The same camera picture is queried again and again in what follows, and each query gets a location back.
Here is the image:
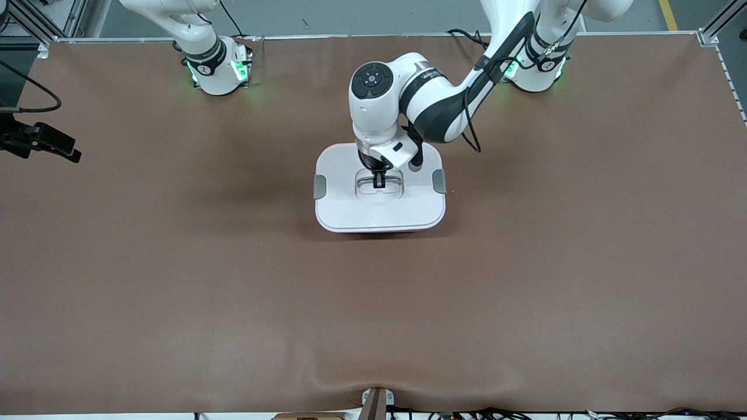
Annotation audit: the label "black right arm base cable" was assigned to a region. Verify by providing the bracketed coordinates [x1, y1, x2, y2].
[219, 0, 250, 39]

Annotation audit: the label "black arm base cable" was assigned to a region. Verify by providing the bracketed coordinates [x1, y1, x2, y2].
[446, 28, 494, 50]
[219, 0, 250, 39]

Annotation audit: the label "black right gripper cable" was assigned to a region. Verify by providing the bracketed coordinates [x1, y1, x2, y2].
[0, 58, 62, 114]

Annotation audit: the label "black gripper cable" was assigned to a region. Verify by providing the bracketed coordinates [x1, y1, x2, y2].
[460, 87, 483, 154]
[0, 58, 62, 114]

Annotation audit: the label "aluminium frame post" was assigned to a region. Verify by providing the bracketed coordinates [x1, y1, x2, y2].
[697, 0, 747, 47]
[0, 0, 88, 59]

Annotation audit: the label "silver table edge rail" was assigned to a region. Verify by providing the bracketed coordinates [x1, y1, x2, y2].
[53, 31, 701, 43]

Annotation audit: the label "white box lid grey latches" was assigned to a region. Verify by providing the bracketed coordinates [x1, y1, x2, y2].
[314, 142, 447, 233]

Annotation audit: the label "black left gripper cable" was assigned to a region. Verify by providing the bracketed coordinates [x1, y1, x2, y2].
[460, 87, 483, 154]

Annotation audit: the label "black left arm base cable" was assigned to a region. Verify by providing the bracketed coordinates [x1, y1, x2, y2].
[446, 28, 494, 50]

